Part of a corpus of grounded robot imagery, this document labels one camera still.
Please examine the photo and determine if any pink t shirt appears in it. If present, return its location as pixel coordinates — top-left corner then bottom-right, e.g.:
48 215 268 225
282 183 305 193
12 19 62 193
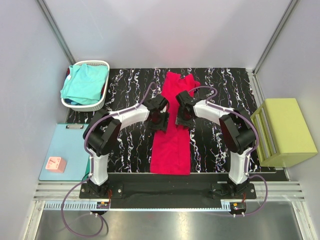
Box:
150 71 201 176

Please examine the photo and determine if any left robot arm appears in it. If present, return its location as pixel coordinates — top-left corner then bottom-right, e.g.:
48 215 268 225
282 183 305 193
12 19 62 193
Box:
79 95 170 199

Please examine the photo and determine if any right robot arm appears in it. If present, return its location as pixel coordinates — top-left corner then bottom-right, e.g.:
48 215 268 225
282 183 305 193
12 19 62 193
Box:
175 90 259 199

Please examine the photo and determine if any white laundry basket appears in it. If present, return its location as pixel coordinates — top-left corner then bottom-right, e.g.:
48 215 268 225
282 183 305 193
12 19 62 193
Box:
61 60 110 112

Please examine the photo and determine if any turquoise t shirt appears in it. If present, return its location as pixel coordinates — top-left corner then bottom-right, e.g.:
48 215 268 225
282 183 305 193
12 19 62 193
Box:
60 63 109 105

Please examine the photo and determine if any green cutting mat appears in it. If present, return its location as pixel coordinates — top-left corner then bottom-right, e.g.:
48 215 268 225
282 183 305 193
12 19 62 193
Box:
82 157 91 180

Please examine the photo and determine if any blue t shirt in basket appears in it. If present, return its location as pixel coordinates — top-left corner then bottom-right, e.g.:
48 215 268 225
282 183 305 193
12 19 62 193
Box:
64 98 82 106

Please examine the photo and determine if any light blue clipboard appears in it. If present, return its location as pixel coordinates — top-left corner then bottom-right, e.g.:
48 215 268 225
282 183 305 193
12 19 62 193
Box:
39 123 90 182

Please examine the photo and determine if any yellow green drawer box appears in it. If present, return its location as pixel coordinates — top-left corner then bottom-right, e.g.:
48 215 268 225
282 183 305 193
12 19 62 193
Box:
251 98 318 168

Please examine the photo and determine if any red t shirt in basket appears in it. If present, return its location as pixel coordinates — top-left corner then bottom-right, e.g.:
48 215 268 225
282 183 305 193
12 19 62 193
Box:
65 68 71 80

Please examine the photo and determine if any pink numbered block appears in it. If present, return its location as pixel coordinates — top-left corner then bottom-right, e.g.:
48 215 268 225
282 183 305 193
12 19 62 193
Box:
45 156 67 174

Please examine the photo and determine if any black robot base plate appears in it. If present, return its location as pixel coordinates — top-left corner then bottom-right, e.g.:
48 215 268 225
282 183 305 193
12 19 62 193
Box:
79 173 257 211

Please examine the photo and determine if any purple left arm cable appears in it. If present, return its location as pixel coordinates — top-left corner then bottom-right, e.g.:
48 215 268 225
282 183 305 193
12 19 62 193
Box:
60 81 158 238

